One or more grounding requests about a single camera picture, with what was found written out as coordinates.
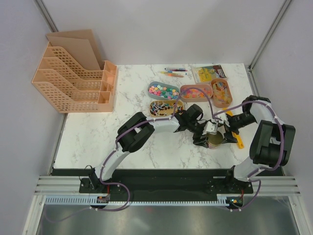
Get tan tray of lollipops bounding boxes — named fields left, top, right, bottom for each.
left=149, top=100, right=176, bottom=118

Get grey tray of colourful candies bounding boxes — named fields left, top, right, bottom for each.
left=147, top=81, right=180, bottom=100

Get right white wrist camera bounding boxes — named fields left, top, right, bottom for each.
left=213, top=113, right=229, bottom=126

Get coloured pens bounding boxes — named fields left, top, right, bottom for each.
left=159, top=68, right=187, bottom=77

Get yellow plastic scoop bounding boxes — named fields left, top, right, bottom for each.
left=226, top=111, right=245, bottom=149

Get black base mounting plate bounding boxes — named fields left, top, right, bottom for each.
left=79, top=169, right=253, bottom=203

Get clear glass jar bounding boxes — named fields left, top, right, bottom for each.
left=207, top=133, right=224, bottom=149

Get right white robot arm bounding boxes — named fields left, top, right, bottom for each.
left=223, top=95, right=296, bottom=193

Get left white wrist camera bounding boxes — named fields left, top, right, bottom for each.
left=205, top=121, right=218, bottom=135

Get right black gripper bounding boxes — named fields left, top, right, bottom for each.
left=217, top=112, right=256, bottom=144

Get peach mesh file organizer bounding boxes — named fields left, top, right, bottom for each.
left=32, top=29, right=118, bottom=114

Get pink tray of gummy candies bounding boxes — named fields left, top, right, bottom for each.
left=180, top=84, right=213, bottom=102

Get purple cable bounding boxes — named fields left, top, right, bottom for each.
left=44, top=88, right=217, bottom=222
left=212, top=100, right=287, bottom=212

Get aluminium frame rail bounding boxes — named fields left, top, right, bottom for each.
left=35, top=176, right=300, bottom=196

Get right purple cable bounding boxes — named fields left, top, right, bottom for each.
left=212, top=100, right=287, bottom=212

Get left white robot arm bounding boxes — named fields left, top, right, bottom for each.
left=80, top=104, right=208, bottom=193

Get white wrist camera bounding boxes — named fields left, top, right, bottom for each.
left=213, top=113, right=229, bottom=126
left=205, top=121, right=218, bottom=135

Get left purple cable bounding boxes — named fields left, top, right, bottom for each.
left=44, top=88, right=217, bottom=222

